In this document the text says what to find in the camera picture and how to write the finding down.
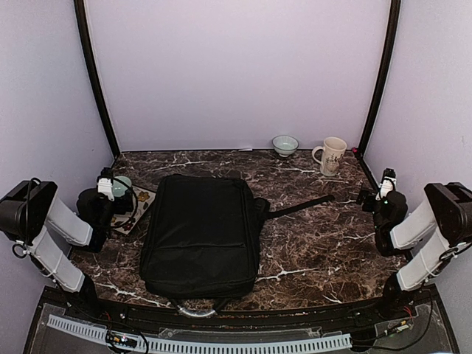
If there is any white cable duct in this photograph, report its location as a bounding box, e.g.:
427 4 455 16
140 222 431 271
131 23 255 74
46 314 353 353

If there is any right black frame post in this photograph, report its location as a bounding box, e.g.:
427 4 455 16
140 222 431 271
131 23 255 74
357 0 401 159

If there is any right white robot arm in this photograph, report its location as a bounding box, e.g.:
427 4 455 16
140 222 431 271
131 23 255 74
356 169 471 320

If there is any floral placemat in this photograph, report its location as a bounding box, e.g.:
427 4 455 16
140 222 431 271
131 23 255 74
111 186 156 235

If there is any cream mug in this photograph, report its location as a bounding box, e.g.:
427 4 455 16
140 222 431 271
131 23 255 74
311 136 347 177

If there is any black student bag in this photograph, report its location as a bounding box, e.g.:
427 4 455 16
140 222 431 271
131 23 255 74
139 174 335 319

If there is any green bowl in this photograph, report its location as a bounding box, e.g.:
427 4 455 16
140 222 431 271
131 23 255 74
112 176 132 201

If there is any left black frame post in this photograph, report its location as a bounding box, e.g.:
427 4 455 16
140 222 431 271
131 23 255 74
73 0 121 159

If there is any black frame post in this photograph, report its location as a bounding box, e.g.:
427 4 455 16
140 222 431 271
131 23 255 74
73 0 121 159
357 0 401 159

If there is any small white bowl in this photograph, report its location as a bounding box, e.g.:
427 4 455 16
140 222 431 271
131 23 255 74
272 135 299 157

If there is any black front table rail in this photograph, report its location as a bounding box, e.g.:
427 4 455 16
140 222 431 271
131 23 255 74
28 287 429 342

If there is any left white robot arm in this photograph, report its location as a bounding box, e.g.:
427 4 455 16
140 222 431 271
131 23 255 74
1 167 139 322

